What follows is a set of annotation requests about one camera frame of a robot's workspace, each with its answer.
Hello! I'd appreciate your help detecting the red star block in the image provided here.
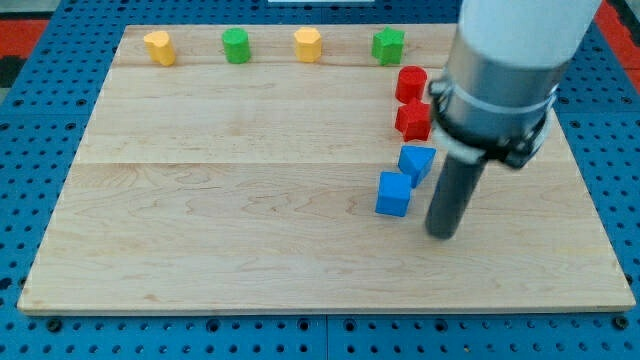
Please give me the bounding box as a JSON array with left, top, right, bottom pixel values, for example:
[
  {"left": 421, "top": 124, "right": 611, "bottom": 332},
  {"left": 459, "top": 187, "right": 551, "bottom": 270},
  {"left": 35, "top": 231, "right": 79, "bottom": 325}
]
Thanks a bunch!
[{"left": 395, "top": 99, "right": 431, "bottom": 142}]

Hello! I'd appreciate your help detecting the light wooden board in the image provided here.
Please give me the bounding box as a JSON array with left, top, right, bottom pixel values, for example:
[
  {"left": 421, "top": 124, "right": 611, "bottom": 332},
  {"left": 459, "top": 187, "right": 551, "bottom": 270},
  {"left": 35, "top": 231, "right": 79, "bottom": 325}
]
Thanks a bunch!
[{"left": 17, "top": 25, "right": 635, "bottom": 316}]

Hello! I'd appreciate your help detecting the yellow hexagon block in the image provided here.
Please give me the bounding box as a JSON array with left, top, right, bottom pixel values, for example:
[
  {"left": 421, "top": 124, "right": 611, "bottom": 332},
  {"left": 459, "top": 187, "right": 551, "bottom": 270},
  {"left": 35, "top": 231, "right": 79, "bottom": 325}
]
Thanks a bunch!
[{"left": 294, "top": 27, "right": 322, "bottom": 63}]

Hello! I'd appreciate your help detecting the red cylinder block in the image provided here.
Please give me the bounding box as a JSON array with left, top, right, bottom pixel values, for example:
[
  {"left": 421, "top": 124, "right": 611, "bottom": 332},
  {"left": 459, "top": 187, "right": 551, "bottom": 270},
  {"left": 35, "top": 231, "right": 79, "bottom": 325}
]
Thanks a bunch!
[{"left": 395, "top": 65, "right": 428, "bottom": 104}]

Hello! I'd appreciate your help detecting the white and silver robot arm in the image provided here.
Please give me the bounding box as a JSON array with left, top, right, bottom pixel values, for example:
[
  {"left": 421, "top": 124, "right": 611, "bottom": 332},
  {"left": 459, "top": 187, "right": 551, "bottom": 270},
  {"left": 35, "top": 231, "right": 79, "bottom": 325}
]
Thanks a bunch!
[{"left": 429, "top": 0, "right": 601, "bottom": 168}]

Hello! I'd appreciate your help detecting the green cylinder block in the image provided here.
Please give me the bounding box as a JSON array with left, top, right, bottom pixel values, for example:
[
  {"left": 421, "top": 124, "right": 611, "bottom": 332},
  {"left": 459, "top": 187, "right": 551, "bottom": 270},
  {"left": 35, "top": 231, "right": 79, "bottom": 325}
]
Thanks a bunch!
[{"left": 222, "top": 27, "right": 251, "bottom": 64}]

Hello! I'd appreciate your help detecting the blue triangle block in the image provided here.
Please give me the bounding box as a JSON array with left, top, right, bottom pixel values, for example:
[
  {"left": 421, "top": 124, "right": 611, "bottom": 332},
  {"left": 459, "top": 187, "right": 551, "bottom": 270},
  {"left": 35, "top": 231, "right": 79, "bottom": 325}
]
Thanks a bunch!
[{"left": 398, "top": 145, "right": 437, "bottom": 188}]

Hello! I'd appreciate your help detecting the yellow heart block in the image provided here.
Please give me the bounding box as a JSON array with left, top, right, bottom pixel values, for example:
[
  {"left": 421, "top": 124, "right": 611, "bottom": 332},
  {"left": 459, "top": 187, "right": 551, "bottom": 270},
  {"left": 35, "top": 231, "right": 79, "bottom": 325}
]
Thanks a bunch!
[{"left": 143, "top": 31, "right": 176, "bottom": 66}]

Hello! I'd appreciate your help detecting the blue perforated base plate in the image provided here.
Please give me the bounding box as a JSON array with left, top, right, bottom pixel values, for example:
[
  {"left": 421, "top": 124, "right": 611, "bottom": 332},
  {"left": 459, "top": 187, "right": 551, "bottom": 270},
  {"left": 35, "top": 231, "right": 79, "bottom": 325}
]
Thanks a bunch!
[{"left": 1, "top": 0, "right": 639, "bottom": 359}]

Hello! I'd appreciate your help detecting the blue cube block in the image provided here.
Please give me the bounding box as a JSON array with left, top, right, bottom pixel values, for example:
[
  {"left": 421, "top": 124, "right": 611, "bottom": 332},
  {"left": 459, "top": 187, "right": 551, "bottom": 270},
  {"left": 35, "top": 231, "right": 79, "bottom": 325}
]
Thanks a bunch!
[{"left": 375, "top": 171, "right": 412, "bottom": 217}]

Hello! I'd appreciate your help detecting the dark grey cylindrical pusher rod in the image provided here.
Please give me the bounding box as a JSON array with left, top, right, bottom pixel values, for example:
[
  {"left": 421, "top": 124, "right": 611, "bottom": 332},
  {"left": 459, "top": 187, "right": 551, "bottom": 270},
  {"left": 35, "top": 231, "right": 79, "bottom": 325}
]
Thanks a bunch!
[{"left": 425, "top": 155, "right": 486, "bottom": 240}]

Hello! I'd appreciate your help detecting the green star block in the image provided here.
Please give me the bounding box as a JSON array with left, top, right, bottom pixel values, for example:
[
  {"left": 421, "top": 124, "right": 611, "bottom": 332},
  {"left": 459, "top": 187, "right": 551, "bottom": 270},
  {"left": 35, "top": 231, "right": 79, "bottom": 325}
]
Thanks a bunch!
[{"left": 371, "top": 27, "right": 405, "bottom": 66}]

